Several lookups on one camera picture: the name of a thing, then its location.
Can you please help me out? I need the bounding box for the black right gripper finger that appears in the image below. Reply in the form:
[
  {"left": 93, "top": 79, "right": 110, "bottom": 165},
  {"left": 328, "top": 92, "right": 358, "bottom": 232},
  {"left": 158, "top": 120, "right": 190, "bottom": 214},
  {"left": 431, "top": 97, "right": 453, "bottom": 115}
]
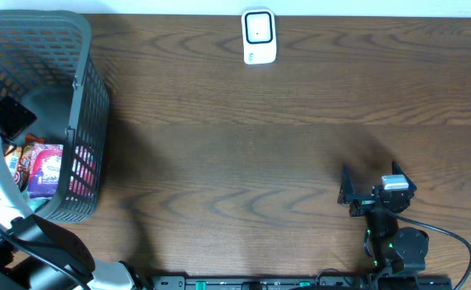
[
  {"left": 340, "top": 165, "right": 354, "bottom": 196},
  {"left": 391, "top": 160, "right": 415, "bottom": 186}
]

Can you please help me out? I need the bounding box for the small orange snack pack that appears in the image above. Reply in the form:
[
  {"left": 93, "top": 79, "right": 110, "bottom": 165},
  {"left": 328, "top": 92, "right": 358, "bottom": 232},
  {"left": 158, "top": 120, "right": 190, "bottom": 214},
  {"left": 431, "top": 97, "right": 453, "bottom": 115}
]
[{"left": 5, "top": 145, "right": 23, "bottom": 176}]

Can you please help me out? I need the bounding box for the red purple snack bag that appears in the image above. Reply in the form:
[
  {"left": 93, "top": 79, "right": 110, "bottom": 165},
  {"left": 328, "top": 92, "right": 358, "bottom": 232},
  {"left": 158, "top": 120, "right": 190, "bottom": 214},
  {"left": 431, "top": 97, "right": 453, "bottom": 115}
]
[{"left": 27, "top": 143, "right": 64, "bottom": 200}]

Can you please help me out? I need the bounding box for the orange brown chocolate bar wrapper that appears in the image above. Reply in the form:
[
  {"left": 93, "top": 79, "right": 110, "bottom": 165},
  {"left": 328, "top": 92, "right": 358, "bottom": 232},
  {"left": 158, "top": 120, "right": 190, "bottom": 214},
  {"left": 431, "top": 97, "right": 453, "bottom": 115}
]
[{"left": 14, "top": 134, "right": 47, "bottom": 192}]

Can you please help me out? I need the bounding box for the teal snack packet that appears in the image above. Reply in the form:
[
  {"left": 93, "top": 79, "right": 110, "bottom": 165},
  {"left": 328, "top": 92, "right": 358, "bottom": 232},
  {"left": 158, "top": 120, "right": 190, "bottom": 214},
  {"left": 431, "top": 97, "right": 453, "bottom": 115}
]
[{"left": 25, "top": 190, "right": 53, "bottom": 212}]

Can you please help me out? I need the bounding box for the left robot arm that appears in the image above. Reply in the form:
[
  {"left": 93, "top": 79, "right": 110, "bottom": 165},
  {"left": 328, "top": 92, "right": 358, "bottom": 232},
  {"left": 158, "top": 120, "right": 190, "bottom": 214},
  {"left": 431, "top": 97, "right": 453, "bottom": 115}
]
[{"left": 0, "top": 97, "right": 142, "bottom": 289}]

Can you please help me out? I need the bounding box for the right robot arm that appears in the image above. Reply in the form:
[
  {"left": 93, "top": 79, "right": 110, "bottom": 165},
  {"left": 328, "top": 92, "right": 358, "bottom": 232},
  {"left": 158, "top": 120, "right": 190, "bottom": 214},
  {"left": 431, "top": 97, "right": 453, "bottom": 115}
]
[{"left": 337, "top": 161, "right": 429, "bottom": 289}]

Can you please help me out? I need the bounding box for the grey plastic mesh basket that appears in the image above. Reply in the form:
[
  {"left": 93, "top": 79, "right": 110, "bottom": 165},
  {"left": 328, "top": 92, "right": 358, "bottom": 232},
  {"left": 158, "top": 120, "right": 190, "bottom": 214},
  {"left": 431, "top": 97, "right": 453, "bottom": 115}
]
[{"left": 0, "top": 10, "right": 109, "bottom": 223}]

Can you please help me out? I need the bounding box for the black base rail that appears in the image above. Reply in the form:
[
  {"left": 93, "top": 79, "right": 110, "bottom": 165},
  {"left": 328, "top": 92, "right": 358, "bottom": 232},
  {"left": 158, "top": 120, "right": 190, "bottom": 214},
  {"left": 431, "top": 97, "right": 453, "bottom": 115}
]
[{"left": 151, "top": 275, "right": 452, "bottom": 290}]

